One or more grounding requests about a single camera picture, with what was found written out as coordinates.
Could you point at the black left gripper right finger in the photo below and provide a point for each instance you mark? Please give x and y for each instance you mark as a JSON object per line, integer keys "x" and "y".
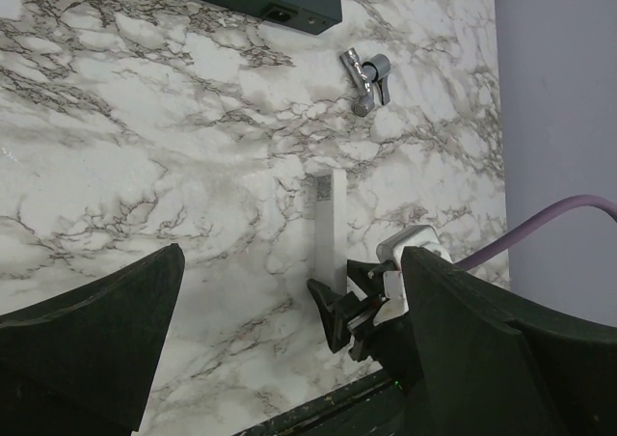
{"x": 495, "y": 363}

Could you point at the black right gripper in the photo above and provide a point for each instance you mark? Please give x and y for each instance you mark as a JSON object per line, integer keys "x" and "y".
{"x": 345, "y": 318}

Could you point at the white remote control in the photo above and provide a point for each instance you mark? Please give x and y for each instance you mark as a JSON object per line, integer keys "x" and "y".
{"x": 330, "y": 229}

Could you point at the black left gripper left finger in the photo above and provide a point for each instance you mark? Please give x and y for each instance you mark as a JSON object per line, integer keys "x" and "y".
{"x": 83, "y": 362}

